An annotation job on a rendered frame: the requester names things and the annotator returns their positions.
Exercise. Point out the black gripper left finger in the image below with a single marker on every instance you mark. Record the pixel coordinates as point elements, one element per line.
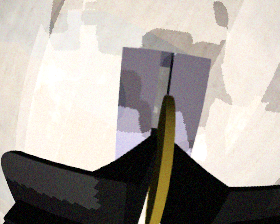
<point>113,194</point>

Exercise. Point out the gold coin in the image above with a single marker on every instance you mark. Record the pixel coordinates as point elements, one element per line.
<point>160,180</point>

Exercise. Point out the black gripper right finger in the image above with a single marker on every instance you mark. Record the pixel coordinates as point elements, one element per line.
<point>196,197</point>

